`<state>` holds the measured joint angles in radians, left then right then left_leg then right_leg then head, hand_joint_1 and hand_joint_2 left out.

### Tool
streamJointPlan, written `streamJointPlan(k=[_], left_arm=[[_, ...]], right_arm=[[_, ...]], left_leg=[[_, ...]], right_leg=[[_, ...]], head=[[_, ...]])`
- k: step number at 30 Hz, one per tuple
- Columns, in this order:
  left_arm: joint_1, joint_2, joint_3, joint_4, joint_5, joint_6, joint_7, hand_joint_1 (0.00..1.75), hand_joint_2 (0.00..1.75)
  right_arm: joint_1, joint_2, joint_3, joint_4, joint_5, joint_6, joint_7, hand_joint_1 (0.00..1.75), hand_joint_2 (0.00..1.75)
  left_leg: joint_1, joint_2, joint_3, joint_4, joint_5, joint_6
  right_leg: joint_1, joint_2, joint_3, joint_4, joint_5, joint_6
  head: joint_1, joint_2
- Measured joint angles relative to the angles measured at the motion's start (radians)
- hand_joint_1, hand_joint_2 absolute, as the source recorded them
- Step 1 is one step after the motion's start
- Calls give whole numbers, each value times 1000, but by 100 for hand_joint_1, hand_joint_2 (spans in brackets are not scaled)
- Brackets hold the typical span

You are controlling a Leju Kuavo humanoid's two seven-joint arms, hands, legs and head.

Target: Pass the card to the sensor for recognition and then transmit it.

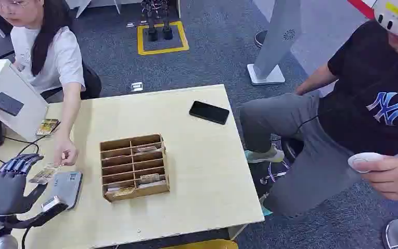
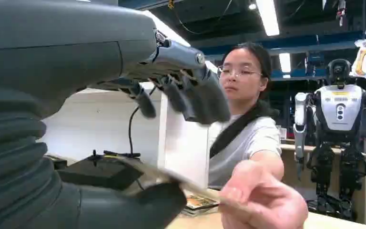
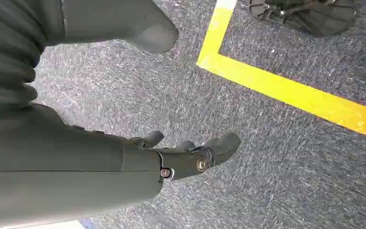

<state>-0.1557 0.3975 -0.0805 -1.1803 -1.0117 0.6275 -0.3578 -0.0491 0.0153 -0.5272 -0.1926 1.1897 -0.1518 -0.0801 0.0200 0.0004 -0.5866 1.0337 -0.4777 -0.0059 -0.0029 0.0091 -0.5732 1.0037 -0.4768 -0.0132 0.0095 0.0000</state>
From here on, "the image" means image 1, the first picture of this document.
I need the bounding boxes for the headset person's left hand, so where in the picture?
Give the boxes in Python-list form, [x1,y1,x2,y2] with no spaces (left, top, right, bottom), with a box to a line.
[351,155,398,202]

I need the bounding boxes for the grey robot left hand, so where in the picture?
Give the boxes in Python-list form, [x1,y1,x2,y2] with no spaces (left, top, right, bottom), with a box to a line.
[0,154,69,230]

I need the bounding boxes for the seated person's right hand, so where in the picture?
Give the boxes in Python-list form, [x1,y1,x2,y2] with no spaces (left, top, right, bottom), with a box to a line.
[53,136,79,168]

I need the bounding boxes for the glossy printed card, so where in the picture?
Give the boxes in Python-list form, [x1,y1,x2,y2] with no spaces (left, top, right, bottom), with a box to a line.
[29,163,61,185]

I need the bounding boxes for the white handheld controller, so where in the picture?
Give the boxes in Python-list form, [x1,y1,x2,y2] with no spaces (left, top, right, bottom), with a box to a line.
[347,152,385,174]

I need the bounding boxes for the stack of printed cards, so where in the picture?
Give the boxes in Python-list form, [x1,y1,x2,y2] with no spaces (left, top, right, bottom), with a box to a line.
[35,118,61,137]

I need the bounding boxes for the grey flat tablet device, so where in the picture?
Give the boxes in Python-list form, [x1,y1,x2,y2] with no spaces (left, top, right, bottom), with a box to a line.
[42,171,83,210]

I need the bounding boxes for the wooden card sorting box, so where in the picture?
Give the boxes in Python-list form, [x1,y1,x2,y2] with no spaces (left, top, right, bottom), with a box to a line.
[99,133,170,203]

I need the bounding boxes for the gold card in wooden box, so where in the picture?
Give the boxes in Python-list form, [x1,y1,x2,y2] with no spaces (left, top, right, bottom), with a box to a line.
[106,187,137,199]

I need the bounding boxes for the black office chair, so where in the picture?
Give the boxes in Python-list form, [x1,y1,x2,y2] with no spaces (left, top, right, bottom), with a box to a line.
[40,62,103,102]

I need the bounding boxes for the black flat device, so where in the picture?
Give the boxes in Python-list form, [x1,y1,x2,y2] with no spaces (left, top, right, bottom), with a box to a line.
[0,91,25,117]

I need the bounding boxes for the white slanted box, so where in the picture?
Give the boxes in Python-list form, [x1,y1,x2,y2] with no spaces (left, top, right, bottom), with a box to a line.
[0,59,49,142]

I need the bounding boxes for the person in black shirt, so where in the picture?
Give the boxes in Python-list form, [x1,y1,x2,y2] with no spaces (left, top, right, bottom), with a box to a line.
[239,20,398,220]

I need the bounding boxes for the person in white shirt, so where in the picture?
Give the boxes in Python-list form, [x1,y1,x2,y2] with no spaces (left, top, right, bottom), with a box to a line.
[0,0,87,168]

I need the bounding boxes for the chrome base swivel chair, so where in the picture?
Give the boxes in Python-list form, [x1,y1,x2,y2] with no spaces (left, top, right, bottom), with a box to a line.
[260,137,305,186]

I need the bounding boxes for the white and teal shoe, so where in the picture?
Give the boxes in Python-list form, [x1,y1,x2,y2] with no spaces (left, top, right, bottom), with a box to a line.
[244,145,285,164]
[258,193,274,217]

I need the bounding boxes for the black smartphone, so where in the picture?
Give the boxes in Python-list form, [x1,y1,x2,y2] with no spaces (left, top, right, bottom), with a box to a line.
[189,100,230,126]

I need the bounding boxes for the eyeglasses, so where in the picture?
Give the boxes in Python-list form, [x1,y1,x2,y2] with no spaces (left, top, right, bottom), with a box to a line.
[0,0,32,11]

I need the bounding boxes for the black humanoid robot legs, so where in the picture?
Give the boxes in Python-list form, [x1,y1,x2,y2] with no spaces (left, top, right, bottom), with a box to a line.
[140,0,174,42]

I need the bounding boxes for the yellow stool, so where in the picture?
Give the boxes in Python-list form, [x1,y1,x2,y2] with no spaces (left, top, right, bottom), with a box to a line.
[161,239,239,249]

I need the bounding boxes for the white pillar stand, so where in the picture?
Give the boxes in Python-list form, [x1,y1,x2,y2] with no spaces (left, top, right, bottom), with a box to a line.
[246,0,303,86]

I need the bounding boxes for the black headset cable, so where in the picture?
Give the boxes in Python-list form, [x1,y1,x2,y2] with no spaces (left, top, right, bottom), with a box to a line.
[294,113,325,139]

